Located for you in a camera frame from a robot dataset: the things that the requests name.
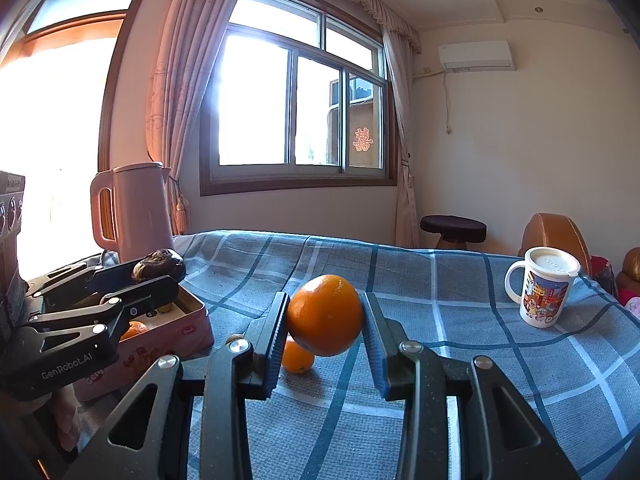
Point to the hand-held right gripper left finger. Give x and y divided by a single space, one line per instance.
276 345

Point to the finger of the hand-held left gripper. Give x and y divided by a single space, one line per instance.
150 295
117 275

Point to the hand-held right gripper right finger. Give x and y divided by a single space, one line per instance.
376 355

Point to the dark brown pastry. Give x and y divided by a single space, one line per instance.
160 264

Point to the large orange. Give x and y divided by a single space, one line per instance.
136 330

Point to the pink tin box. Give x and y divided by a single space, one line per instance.
165 345

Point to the small orange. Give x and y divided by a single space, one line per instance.
297 360
325 315

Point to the pink kettle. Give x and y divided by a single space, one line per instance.
140 210

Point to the blue plaid tablecloth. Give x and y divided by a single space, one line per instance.
475 385

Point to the wooden glass door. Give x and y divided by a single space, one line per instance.
55 110

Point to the dark round stool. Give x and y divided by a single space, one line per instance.
452 227

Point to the white cartoon print mug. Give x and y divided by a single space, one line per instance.
542 300

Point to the white mug lid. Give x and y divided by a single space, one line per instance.
552 261

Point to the pink curtain with tassel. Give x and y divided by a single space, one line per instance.
185 85

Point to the red paper window decoration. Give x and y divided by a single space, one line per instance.
362 140

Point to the red cloth item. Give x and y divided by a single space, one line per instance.
602 270

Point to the pink soft item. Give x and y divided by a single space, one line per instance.
632 302

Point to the white air conditioner pipe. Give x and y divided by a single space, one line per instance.
446 100

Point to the brown round object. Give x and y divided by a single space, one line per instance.
631 265

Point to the white air conditioner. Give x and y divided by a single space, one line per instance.
475 55

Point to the sliding window with brown frame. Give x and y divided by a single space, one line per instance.
260 110

